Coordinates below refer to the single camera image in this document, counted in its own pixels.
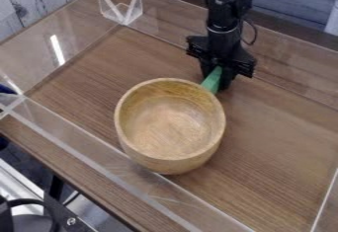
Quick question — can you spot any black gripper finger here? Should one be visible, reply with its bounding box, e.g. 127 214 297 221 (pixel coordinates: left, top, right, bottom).
199 59 215 78
219 67 238 91

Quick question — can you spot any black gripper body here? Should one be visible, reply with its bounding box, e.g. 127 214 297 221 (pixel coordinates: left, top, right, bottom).
186 27 256 78

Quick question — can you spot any green rectangular block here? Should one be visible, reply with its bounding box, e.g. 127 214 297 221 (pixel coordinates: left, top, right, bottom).
200 66 222 94

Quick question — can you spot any brown wooden bowl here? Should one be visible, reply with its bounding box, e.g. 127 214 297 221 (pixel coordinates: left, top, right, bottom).
113 78 227 175

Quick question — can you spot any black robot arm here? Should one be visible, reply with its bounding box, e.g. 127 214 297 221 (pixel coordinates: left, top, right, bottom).
186 0 258 93

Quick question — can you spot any black table leg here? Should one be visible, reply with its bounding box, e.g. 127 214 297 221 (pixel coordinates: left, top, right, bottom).
49 176 64 200

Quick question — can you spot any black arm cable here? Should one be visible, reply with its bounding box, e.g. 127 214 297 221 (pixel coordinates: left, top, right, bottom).
239 17 259 46

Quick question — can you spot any clear acrylic tray enclosure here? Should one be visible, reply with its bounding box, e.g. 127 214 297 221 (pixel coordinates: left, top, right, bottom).
0 0 338 232

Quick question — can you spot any black metal bracket with screw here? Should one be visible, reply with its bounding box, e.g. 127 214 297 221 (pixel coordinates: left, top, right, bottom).
44 195 97 232

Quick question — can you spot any black cable loop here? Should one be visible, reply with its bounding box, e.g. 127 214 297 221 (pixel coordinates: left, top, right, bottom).
0 197 63 232

